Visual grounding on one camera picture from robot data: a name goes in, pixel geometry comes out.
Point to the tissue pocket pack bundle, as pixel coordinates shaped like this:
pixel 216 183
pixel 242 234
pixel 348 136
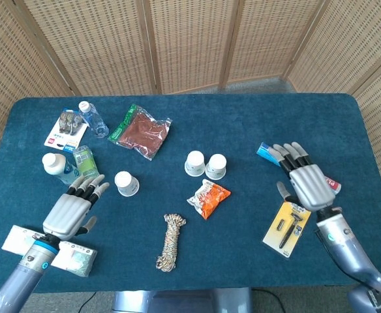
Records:
pixel 76 259

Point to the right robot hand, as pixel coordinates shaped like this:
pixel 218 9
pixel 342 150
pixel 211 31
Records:
pixel 311 186

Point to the blue carpet table cover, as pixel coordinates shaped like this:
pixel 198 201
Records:
pixel 242 130

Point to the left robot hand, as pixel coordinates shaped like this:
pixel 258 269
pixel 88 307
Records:
pixel 66 215

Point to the brown contents bag green header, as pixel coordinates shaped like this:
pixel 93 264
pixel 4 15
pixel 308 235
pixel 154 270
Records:
pixel 141 132

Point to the yellow razor blister pack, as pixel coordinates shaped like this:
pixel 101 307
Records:
pixel 285 231

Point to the milky bottle blue label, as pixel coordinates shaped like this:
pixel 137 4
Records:
pixel 58 166

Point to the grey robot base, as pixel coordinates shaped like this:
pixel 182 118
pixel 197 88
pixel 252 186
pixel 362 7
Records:
pixel 177 301

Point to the orange white snack packet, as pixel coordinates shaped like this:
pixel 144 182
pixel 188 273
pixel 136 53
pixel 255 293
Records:
pixel 210 199

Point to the clear water bottle blue label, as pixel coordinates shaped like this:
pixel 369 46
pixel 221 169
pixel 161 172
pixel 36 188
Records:
pixel 94 120

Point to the bamboo folding screen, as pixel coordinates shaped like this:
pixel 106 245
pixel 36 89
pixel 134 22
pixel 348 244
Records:
pixel 190 42

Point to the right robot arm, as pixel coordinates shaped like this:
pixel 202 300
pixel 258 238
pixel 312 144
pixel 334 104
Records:
pixel 347 244

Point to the clear bottle green label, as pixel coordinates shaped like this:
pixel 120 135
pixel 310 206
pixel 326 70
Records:
pixel 84 161

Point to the blue plastic wrap box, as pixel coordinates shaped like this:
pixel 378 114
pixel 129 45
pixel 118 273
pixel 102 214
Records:
pixel 265 152

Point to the white paper cup green flower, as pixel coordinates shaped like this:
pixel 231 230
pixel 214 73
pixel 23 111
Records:
pixel 195 161
pixel 216 164

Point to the white card of metal hooks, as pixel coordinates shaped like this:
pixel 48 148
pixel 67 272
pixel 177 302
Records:
pixel 60 137

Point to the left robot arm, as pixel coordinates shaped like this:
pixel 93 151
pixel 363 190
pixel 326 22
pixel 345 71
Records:
pixel 24 277

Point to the white paper cup blue flower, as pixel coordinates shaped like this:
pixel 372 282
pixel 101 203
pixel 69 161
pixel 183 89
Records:
pixel 125 182

